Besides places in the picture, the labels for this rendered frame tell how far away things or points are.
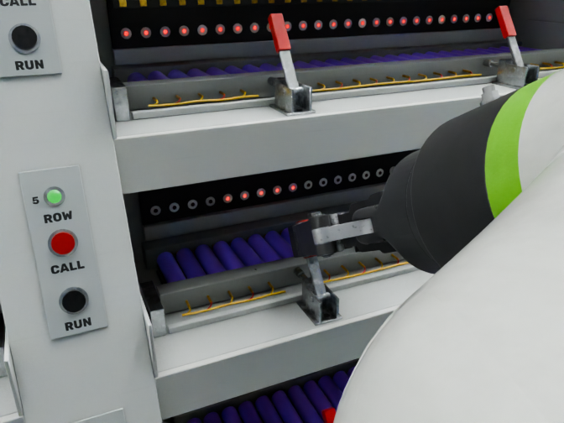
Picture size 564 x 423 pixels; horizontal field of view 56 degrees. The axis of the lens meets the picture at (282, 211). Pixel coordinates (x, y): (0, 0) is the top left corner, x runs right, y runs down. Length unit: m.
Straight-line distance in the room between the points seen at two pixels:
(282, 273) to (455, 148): 0.31
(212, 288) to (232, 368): 0.08
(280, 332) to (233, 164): 0.15
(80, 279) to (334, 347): 0.23
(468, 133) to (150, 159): 0.26
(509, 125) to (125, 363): 0.33
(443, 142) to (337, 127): 0.23
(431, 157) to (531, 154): 0.06
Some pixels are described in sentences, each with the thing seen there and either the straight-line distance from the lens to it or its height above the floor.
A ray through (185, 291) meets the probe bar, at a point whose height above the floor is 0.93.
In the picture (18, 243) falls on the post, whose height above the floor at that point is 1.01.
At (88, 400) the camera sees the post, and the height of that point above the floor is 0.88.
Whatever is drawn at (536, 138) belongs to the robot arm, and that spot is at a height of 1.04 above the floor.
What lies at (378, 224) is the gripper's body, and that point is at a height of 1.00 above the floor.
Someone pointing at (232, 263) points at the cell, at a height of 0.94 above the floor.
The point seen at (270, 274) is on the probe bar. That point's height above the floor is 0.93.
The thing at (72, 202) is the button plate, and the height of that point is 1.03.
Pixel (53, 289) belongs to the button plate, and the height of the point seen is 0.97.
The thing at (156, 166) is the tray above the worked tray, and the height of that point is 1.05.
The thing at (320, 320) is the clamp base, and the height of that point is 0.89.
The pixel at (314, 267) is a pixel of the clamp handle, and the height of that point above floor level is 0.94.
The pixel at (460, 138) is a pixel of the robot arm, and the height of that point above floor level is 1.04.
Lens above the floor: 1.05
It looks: 6 degrees down
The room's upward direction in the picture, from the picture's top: 8 degrees counter-clockwise
